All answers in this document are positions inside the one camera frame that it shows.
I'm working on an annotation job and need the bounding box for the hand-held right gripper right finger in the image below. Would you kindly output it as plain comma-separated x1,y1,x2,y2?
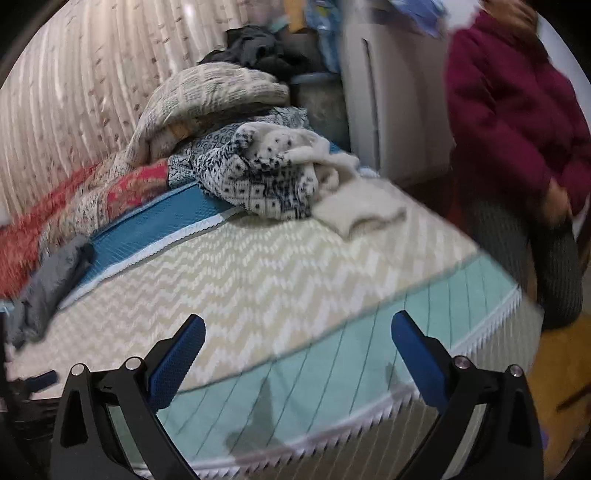
390,310,546,480

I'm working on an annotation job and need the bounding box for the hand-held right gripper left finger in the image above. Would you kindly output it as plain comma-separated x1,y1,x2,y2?
48,314,206,480

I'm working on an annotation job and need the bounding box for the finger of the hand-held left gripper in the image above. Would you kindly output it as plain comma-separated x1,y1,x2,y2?
16,370,58,395

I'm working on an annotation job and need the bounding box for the white fleece garment black pattern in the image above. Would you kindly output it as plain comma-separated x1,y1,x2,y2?
191,121,407,238

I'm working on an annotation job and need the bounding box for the dark clothes pile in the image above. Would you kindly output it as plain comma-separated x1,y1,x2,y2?
198,25,315,75

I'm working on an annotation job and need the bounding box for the grey cloth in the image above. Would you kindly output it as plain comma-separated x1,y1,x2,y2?
4,233,95,349

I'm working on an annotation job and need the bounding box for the beige teal chevron bedsheet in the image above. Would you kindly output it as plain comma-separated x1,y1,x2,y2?
7,198,546,480

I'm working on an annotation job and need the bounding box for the blue quilted mattress pad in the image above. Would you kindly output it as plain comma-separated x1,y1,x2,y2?
60,185,241,310

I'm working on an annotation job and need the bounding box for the red patterned quilt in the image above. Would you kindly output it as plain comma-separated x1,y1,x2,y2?
0,159,171,301

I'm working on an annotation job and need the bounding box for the beige printed quilt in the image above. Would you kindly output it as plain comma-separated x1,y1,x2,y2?
122,62,291,164

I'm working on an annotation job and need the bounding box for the white appliance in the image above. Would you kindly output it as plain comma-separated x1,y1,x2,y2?
339,14,458,185

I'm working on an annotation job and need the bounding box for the beige striped curtain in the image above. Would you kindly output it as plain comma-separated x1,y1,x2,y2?
0,0,287,217

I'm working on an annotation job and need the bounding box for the blue plastic bag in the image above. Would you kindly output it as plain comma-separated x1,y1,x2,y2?
309,0,345,72

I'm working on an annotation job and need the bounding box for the blue printed cloth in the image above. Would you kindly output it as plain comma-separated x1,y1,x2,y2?
392,0,448,38

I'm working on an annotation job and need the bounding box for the brown cardboard piece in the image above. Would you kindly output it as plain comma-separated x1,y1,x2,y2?
284,0,315,33

